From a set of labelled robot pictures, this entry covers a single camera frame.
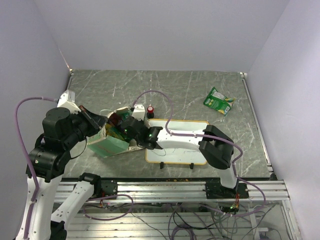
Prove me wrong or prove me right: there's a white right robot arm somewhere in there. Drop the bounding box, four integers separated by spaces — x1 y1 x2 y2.
120 104 239 198

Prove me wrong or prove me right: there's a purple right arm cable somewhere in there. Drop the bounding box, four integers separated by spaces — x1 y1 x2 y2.
132 89 267 218

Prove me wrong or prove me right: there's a green printed paper bag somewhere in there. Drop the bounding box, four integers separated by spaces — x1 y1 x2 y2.
86 106 142 158

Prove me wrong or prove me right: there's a yellow-framed small whiteboard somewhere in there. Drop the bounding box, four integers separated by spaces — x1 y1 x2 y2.
145 120 209 166

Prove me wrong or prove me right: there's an aluminium rail frame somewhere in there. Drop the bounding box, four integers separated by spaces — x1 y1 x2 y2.
67 178 302 240

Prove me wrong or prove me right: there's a yellow snack packet in bag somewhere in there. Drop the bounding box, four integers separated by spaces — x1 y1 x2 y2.
104 123 122 139

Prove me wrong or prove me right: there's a green snack packet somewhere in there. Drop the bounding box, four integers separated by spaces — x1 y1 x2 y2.
203 87 236 116

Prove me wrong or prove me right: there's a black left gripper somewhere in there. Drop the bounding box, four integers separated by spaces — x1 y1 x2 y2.
63 103 109 148

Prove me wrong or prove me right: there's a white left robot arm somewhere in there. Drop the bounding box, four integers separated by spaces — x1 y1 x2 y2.
15 90 108 240

